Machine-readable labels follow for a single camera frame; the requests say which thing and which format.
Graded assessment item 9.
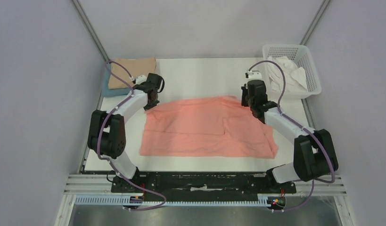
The white plastic laundry basket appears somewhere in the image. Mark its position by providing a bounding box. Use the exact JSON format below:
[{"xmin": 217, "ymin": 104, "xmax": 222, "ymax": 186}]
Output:
[{"xmin": 262, "ymin": 44, "xmax": 321, "ymax": 99}]

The beige folded t shirt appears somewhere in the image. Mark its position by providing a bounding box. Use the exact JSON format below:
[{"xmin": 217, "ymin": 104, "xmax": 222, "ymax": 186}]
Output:
[{"xmin": 108, "ymin": 57, "xmax": 156, "ymax": 89}]

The white t shirt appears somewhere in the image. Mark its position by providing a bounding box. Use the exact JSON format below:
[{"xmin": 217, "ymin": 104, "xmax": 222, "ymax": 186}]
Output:
[{"xmin": 266, "ymin": 56, "xmax": 308, "ymax": 92}]

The white slotted cable duct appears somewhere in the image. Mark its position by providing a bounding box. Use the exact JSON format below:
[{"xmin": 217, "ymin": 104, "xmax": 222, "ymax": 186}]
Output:
[{"xmin": 75, "ymin": 194, "xmax": 271, "ymax": 207}]

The aluminium frame rail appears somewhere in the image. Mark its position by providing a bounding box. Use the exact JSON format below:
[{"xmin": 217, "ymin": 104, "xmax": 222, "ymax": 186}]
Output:
[{"xmin": 65, "ymin": 174, "xmax": 347, "ymax": 197}]

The blue folded t shirt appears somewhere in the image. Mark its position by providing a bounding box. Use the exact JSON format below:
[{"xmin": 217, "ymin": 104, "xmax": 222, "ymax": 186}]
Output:
[{"xmin": 101, "ymin": 70, "xmax": 130, "ymax": 97}]

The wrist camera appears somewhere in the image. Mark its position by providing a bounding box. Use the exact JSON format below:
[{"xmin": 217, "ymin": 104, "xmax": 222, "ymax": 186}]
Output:
[
  {"xmin": 132, "ymin": 75, "xmax": 147, "ymax": 85},
  {"xmin": 245, "ymin": 70, "xmax": 262, "ymax": 80}
]

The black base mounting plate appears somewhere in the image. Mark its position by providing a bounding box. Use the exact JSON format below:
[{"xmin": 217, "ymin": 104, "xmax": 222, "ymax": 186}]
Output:
[{"xmin": 111, "ymin": 171, "xmax": 296, "ymax": 202}]

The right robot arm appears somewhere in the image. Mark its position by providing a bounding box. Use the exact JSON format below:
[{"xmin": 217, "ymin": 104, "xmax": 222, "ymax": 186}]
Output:
[{"xmin": 241, "ymin": 80, "xmax": 339, "ymax": 192}]

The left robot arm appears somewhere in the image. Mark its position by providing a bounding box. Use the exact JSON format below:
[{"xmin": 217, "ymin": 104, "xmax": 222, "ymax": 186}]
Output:
[{"xmin": 87, "ymin": 73, "xmax": 165, "ymax": 192}]

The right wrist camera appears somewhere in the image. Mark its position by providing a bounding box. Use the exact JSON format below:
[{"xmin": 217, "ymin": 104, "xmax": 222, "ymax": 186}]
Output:
[{"xmin": 245, "ymin": 70, "xmax": 262, "ymax": 80}]

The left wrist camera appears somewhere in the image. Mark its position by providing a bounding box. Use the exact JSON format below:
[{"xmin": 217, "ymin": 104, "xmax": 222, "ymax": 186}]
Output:
[{"xmin": 132, "ymin": 75, "xmax": 147, "ymax": 85}]

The pink t shirt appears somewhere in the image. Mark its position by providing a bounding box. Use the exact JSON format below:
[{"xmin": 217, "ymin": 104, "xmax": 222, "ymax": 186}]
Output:
[{"xmin": 140, "ymin": 96, "xmax": 279, "ymax": 159}]

